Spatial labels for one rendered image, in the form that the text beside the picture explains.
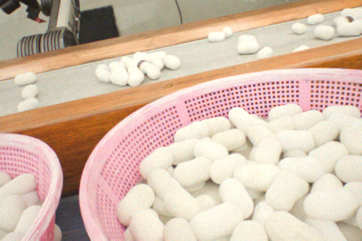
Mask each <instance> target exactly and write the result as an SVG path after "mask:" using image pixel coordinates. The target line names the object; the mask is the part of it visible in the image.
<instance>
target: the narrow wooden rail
mask: <svg viewBox="0 0 362 241"><path fill-rule="evenodd" d="M295 68H342V69H352V70H362V37H361V38H355V39H350V40H348V41H342V42H337V43H332V44H329V45H325V46H319V47H314V48H309V49H307V50H300V51H296V52H291V53H289V54H281V55H278V56H273V57H270V58H263V59H258V60H255V61H250V62H248V63H241V64H238V65H233V66H230V67H222V68H218V69H215V70H208V71H204V72H200V73H197V74H192V75H186V76H182V77H179V78H175V79H167V80H163V81H159V82H156V83H149V84H146V85H141V86H138V87H131V88H128V89H123V90H118V91H113V92H108V93H105V94H100V95H97V96H90V97H88V98H83V99H80V100H72V101H68V102H65V103H60V104H54V105H49V106H47V107H42V108H36V109H31V110H27V111H24V112H17V113H13V114H9V115H6V116H0V133H10V134H20V135H24V136H29V137H33V138H36V139H38V140H39V141H43V142H44V143H46V144H47V145H48V146H49V147H50V148H51V149H52V150H53V151H54V152H55V153H56V156H57V157H58V160H59V162H60V166H61V170H62V172H63V187H62V191H61V196H60V199H63V198H67V197H70V196H74V195H77V194H80V183H81V176H82V174H83V170H84V168H85V164H86V163H87V161H88V159H89V156H90V155H91V153H92V152H93V150H94V149H95V147H96V146H97V144H98V143H99V142H100V141H101V139H102V138H103V137H105V135H106V134H107V133H108V132H109V131H110V130H111V129H113V128H114V127H115V126H116V125H117V124H119V122H121V121H122V120H124V119H126V117H128V116H130V115H131V114H132V113H134V112H136V111H137V110H138V109H140V108H142V107H144V106H146V105H147V104H150V103H152V102H154V101H155V100H159V99H160V98H163V97H164V96H167V95H170V94H172V93H174V92H176V91H180V90H182V89H185V88H188V87H192V86H195V85H198V84H201V83H205V82H208V81H213V80H215V79H222V78H226V77H230V76H236V75H242V74H249V73H253V72H262V71H267V70H285V69H295Z"/></svg>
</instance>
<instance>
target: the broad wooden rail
mask: <svg viewBox="0 0 362 241"><path fill-rule="evenodd" d="M361 6H362V0H303V1H295V2H292V3H286V4H283V5H275V6H271V7H267V8H259V9H256V10H250V11H247V12H242V13H236V14H231V15H228V16H222V17H214V18H211V19H206V20H203V21H195V22H192V23H186V24H183V25H175V26H170V27H167V28H162V29H156V30H151V31H147V32H142V33H139V34H131V35H128V36H122V37H114V38H111V39H106V40H103V41H97V42H92V43H86V44H83V45H78V46H72V47H67V48H62V49H59V50H50V51H47V52H42V53H38V54H31V55H27V56H22V57H18V58H11V59H6V60H2V61H0V82H1V81H6V80H9V79H15V77H16V76H17V75H19V74H23V73H27V72H33V73H35V74H40V73H44V72H48V71H52V70H60V69H63V68H68V67H76V66H78V65H84V64H87V63H94V62H97V61H103V60H106V59H110V58H118V57H122V56H126V55H130V54H135V53H137V52H146V51H149V50H156V49H159V48H165V47H170V46H175V45H180V44H184V43H188V42H192V41H200V40H203V39H208V38H209V34H210V33H212V32H222V31H223V29H224V28H225V27H227V26H228V27H230V28H231V29H232V31H233V34H234V33H237V32H242V31H246V30H251V29H256V28H262V27H265V26H270V25H278V24H281V23H285V22H289V21H296V20H300V19H304V18H307V17H310V16H312V15H316V14H321V15H324V14H328V13H334V12H340V11H342V10H344V9H347V8H348V9H353V8H358V7H361Z"/></svg>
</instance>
